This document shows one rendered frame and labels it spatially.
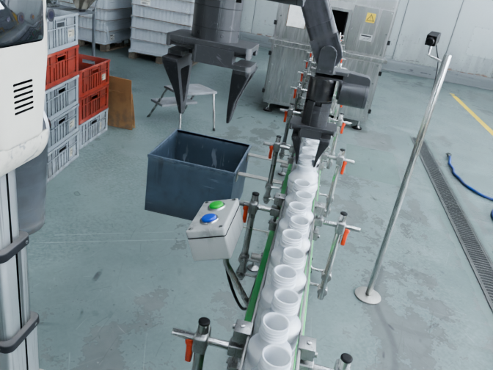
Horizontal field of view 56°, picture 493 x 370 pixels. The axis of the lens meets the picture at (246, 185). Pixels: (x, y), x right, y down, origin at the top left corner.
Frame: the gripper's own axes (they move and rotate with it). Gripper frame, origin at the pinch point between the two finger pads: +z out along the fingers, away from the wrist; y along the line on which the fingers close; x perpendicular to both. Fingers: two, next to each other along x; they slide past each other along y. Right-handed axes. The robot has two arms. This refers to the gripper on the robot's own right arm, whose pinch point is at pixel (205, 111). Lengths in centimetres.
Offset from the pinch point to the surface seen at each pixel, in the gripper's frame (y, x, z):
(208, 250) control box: -0.3, 18.7, 33.1
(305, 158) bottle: 14, 46, 20
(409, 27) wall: 185, 1059, 36
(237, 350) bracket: 10.5, -6.4, 31.8
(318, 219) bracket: 20, 39, 31
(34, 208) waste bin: -127, 153, 122
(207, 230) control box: -1.0, 18.6, 28.8
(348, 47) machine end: 40, 509, 42
